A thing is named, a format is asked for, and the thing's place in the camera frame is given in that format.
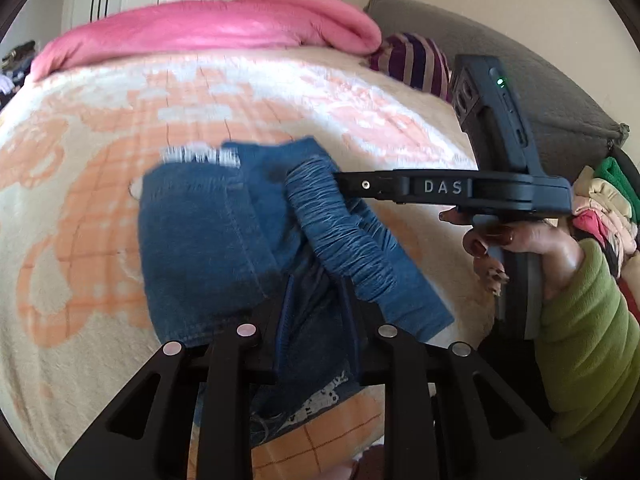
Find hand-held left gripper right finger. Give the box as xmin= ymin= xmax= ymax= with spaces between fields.
xmin=344 ymin=280 xmax=581 ymax=480

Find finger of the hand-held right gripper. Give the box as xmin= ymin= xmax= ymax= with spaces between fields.
xmin=332 ymin=170 xmax=416 ymax=204

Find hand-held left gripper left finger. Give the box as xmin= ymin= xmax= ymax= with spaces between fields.
xmin=55 ymin=276 xmax=301 ymax=480

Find blue denim pants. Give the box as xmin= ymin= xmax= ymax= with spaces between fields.
xmin=137 ymin=137 xmax=457 ymax=448

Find person's right hand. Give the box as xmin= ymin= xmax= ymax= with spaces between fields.
xmin=440 ymin=210 xmax=586 ymax=302

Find grey padded headboard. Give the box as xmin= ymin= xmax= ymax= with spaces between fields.
xmin=362 ymin=0 xmax=632 ymax=182

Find purple striped cloth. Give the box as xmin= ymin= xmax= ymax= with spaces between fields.
xmin=369 ymin=32 xmax=453 ymax=103

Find pile of colourful clothes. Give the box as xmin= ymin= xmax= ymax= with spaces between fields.
xmin=572 ymin=156 xmax=640 ymax=282

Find pink blanket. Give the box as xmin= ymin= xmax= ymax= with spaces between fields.
xmin=30 ymin=0 xmax=383 ymax=83

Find cream orange patterned bed blanket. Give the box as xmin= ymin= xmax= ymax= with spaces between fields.
xmin=0 ymin=47 xmax=497 ymax=478

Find dark clutter of clothes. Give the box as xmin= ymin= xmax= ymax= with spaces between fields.
xmin=0 ymin=40 xmax=40 ymax=111

